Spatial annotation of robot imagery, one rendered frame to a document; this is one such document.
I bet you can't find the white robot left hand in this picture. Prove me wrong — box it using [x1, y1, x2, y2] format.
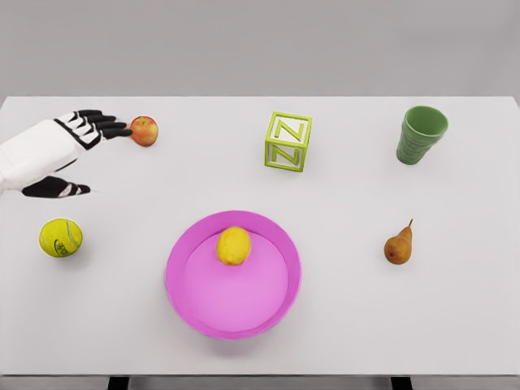
[0, 108, 134, 200]

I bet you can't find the yellow lemon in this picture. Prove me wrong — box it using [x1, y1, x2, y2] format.
[214, 226, 253, 267]

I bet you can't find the pink round plate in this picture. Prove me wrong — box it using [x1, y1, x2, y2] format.
[165, 210, 303, 341]

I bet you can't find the yellow tennis ball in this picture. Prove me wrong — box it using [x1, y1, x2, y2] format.
[38, 218, 84, 258]

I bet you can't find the red yellow apple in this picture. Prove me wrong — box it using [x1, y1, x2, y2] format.
[129, 115, 159, 148]

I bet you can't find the green letter N block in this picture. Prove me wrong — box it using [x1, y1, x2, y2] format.
[263, 111, 314, 175]

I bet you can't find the brown pear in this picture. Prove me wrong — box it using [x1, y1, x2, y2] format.
[383, 218, 414, 266]

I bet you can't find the green ribbed cup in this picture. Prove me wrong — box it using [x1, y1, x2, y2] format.
[396, 105, 449, 166]

